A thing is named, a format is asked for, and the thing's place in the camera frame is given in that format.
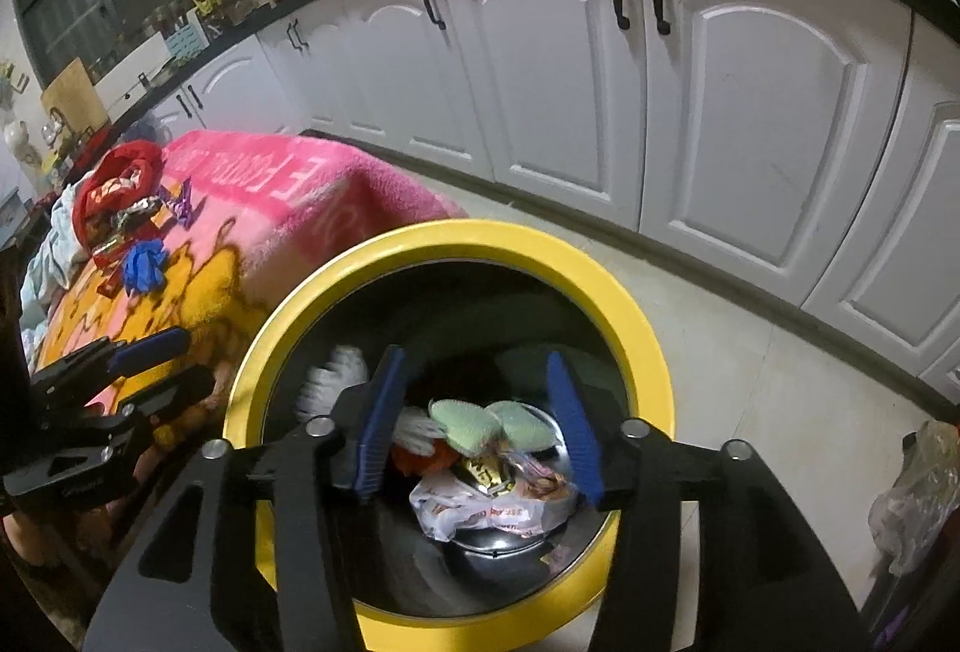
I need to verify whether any red embroidered cloth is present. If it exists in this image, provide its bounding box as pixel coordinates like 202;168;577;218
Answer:
71;140;164;233

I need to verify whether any purple candy wrapper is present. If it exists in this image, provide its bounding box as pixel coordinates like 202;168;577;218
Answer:
157;178;197;225

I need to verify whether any pink printed wrapper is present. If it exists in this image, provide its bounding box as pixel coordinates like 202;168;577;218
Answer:
514;457;582;507

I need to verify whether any wooden cutting board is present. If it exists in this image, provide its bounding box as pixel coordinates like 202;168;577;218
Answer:
39;58;110;135

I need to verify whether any light blue cloth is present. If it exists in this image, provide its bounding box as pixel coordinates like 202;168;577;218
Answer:
19;179;98;360

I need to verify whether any crumpled clear plastic bag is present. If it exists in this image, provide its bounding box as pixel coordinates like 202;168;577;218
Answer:
868;419;960;578

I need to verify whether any blue utensil holder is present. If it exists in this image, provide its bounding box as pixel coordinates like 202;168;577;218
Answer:
163;14;207;60

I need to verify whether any pink cartoon printed blanket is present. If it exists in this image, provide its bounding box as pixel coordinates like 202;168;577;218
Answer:
30;128;481;428

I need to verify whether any row of condiment bottles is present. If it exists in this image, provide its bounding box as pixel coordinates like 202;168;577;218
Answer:
146;0;301;34

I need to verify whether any yellow rimmed black bin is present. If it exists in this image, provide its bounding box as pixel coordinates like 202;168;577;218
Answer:
223;218;676;632

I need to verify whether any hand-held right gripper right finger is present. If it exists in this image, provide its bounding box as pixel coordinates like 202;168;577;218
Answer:
544;350;875;652

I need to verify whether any white bag with red lettering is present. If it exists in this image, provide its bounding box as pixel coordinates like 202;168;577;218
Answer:
409;472;575;543

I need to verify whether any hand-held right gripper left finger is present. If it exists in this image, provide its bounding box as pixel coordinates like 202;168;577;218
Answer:
82;344;410;652

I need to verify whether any gold foil wrapper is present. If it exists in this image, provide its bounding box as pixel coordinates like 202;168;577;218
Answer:
457;453;518;495

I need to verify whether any green sponge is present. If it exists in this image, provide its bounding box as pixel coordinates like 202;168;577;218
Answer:
487;400;560;450
427;399;503;458

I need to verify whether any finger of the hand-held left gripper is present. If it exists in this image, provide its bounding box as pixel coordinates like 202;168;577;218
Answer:
112;365;218;432
30;325;192;402

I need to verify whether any row of white base cabinets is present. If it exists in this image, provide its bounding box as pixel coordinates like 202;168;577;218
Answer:
142;0;960;398

